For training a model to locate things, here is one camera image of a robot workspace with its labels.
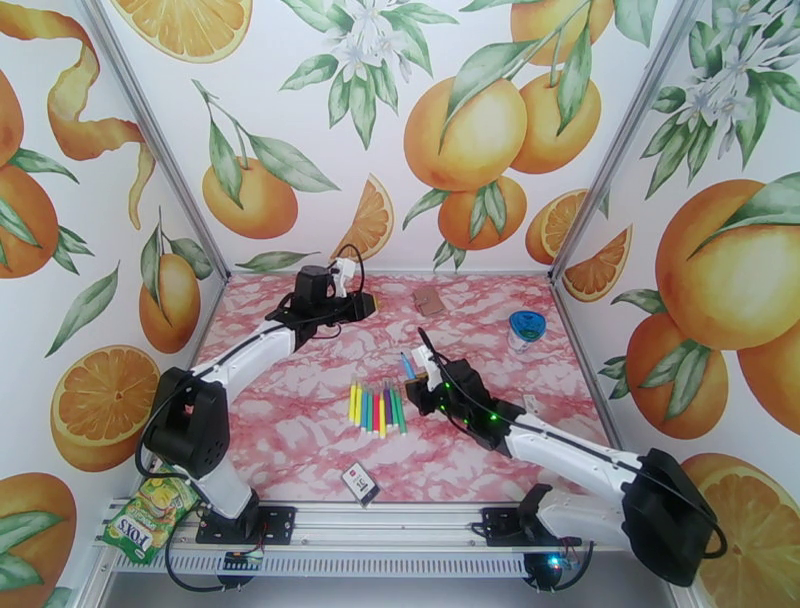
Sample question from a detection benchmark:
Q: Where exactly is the brown card wallet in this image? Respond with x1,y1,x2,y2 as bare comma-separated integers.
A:
412,288,446,318

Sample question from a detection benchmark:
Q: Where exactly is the clear cup with blue lid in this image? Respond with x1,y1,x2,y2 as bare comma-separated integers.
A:
507,310,548,355

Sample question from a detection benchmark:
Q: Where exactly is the small black white card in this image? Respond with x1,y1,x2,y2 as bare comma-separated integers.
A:
341,462,382,507

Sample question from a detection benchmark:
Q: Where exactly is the black round controller with LED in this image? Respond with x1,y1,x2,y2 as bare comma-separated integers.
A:
523,549,581,592

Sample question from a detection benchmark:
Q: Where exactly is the small blue circuit board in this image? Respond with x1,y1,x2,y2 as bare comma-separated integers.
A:
223,548,266,572

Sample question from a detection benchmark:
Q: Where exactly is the green yellow candy bag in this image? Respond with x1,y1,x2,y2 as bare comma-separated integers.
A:
102,465,202,567

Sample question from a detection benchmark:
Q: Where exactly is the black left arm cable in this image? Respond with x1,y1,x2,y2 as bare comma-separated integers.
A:
268,243,368,342

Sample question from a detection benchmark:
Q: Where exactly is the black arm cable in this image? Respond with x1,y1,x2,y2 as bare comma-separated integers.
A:
417,326,501,433
268,243,368,342

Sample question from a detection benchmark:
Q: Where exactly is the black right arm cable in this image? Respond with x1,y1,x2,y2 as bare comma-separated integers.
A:
417,326,501,433

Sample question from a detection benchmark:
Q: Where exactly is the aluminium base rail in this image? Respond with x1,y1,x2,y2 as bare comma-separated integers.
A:
93,496,686,579

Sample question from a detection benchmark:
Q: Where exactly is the black right base cable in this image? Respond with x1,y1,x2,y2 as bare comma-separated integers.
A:
527,540,595,592

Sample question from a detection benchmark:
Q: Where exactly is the black base cable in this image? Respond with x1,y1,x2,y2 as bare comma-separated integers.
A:
163,527,251,594
527,540,595,592

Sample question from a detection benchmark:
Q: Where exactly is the aluminium frame post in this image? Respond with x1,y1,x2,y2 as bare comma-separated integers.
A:
79,0,231,281
548,0,712,281

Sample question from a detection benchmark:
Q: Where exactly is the black left base cable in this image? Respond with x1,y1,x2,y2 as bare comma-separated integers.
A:
163,527,251,594

